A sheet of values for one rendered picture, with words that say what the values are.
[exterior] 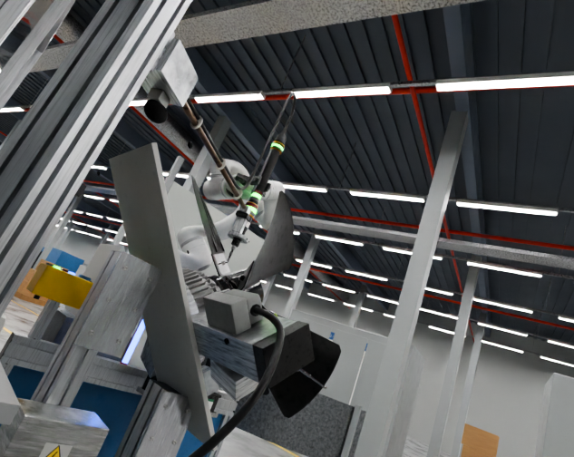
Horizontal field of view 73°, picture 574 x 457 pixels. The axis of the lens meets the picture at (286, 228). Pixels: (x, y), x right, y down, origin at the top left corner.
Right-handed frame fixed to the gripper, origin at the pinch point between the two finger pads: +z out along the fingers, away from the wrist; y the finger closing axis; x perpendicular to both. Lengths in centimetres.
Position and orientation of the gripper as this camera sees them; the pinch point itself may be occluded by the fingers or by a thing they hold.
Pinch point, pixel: (260, 184)
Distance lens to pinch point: 130.0
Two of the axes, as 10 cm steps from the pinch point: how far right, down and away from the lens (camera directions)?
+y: -6.5, -4.6, -6.0
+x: 3.5, -8.9, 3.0
